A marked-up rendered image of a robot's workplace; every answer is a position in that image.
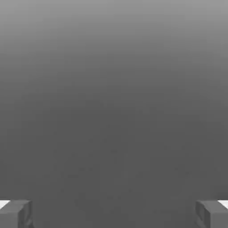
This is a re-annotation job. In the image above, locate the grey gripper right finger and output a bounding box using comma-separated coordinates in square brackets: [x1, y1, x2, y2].
[194, 199, 228, 228]

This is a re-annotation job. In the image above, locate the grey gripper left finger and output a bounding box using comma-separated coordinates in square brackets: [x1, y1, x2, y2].
[0, 199, 34, 228]

